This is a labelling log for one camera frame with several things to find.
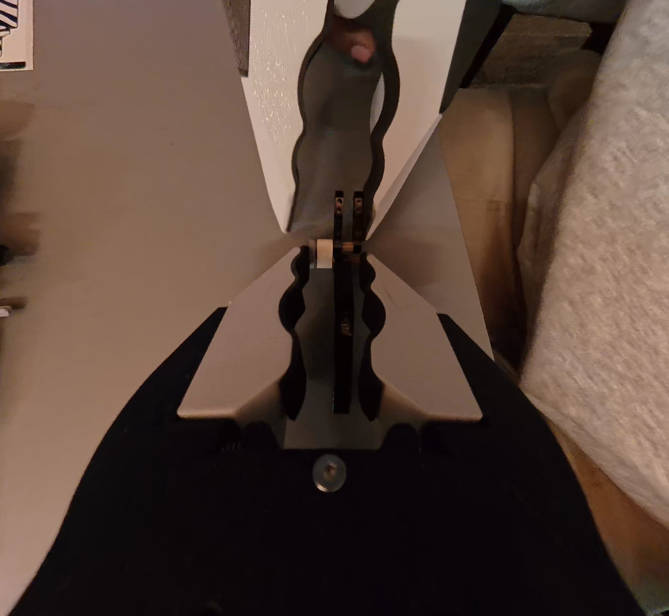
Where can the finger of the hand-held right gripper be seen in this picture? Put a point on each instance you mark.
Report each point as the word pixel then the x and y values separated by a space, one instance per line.
pixel 277 77
pixel 423 51

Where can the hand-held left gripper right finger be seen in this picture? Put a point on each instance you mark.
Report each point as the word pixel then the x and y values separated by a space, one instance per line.
pixel 423 365

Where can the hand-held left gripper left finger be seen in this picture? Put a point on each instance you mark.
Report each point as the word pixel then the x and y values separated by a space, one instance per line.
pixel 240 360

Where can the black lego beam assembly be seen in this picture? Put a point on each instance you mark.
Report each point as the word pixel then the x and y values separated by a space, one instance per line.
pixel 342 339

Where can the person's right hand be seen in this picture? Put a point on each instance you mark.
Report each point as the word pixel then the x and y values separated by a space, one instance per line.
pixel 350 38

